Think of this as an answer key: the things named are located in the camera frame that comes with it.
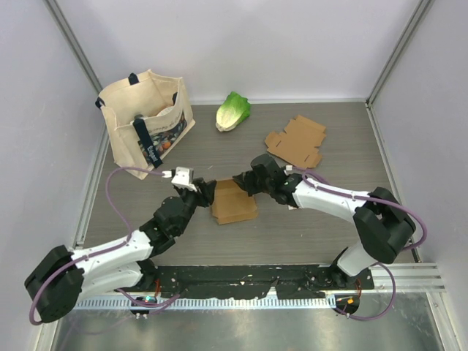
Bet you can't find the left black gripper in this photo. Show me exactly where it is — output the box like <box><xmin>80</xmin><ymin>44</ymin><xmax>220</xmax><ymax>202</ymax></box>
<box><xmin>175</xmin><ymin>177</ymin><xmax>216</xmax><ymax>235</ymax></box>

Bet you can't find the brown cardboard box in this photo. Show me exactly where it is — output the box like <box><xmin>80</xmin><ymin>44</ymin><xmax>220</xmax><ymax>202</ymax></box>
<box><xmin>211</xmin><ymin>179</ymin><xmax>258</xmax><ymax>224</ymax></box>

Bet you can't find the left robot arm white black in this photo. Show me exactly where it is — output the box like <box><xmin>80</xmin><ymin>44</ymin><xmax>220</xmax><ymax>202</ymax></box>
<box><xmin>24</xmin><ymin>178</ymin><xmax>216</xmax><ymax>325</ymax></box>

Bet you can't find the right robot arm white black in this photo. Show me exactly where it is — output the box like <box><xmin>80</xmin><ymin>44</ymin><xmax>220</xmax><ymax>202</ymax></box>
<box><xmin>233</xmin><ymin>154</ymin><xmax>416</xmax><ymax>289</ymax></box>

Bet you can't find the green lettuce head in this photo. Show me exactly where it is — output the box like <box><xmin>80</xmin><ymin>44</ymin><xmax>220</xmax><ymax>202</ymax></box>
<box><xmin>215</xmin><ymin>91</ymin><xmax>251</xmax><ymax>132</ymax></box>

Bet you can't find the white item inside bag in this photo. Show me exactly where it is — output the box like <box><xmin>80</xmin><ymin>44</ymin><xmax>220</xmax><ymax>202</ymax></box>
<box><xmin>157</xmin><ymin>106</ymin><xmax>174</xmax><ymax>116</ymax></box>

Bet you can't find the beige canvas tote bag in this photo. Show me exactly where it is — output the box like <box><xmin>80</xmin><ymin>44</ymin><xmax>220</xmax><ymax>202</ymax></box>
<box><xmin>95</xmin><ymin>70</ymin><xmax>195</xmax><ymax>180</ymax></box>

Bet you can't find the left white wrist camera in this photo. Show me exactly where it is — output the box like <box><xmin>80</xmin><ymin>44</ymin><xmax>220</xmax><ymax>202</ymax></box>
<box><xmin>162</xmin><ymin>167</ymin><xmax>197</xmax><ymax>192</ymax></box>

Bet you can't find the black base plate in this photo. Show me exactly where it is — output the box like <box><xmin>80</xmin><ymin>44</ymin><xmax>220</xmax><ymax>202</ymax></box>
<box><xmin>156</xmin><ymin>265</ymin><xmax>374</xmax><ymax>300</ymax></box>

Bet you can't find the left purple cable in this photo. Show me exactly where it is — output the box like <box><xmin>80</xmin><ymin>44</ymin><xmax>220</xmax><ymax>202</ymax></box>
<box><xmin>29</xmin><ymin>166</ymin><xmax>184</xmax><ymax>326</ymax></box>

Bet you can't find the white slotted cable duct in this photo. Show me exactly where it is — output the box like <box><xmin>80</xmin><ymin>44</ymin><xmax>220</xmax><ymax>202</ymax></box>
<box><xmin>75</xmin><ymin>295</ymin><xmax>336</xmax><ymax>311</ymax></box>

